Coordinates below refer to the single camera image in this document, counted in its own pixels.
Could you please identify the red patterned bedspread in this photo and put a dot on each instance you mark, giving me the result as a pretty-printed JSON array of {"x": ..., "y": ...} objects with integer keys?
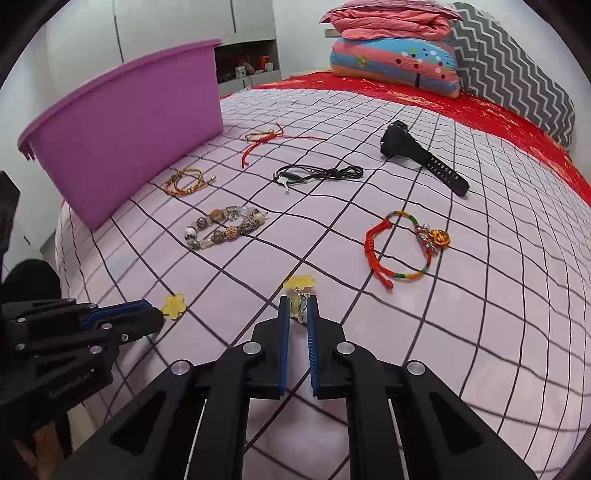
[{"x": 485, "y": 110}]

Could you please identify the purple plastic tub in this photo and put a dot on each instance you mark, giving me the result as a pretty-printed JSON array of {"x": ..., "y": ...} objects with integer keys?
[{"x": 129, "y": 129}]

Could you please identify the colourful striped pillow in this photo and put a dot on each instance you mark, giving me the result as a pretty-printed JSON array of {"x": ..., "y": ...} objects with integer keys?
[{"x": 392, "y": 64}]

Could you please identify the white wardrobe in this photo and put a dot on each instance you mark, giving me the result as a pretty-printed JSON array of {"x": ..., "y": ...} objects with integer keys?
[{"x": 161, "y": 23}]

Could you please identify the person's left hand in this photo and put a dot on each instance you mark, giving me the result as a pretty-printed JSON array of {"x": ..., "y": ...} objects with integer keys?
[{"x": 46, "y": 438}]

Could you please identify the yellow flower earring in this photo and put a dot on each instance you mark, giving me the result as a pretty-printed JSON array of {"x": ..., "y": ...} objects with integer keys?
[
  {"x": 300, "y": 282},
  {"x": 174, "y": 305}
]

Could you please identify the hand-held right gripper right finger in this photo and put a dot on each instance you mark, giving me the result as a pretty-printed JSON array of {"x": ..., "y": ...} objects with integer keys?
[{"x": 313, "y": 350}]

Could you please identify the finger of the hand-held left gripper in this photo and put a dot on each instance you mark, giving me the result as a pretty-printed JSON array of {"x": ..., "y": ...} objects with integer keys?
[
  {"x": 115, "y": 310},
  {"x": 134, "y": 325}
]

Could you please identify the pink checked bed sheet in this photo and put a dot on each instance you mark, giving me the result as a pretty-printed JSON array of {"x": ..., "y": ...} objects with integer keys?
[{"x": 323, "y": 221}]

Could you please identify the black wrist watch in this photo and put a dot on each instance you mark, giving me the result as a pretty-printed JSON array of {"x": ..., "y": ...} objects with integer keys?
[{"x": 399, "y": 138}]

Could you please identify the wall niche shelf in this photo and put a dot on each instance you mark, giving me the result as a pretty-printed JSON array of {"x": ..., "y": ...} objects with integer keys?
[{"x": 244, "y": 64}]

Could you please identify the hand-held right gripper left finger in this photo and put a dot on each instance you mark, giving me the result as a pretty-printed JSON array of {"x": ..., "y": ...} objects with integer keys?
[{"x": 284, "y": 341}]

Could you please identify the folded pink quilt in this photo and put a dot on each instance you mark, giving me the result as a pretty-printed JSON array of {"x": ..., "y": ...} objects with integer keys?
[{"x": 392, "y": 23}]

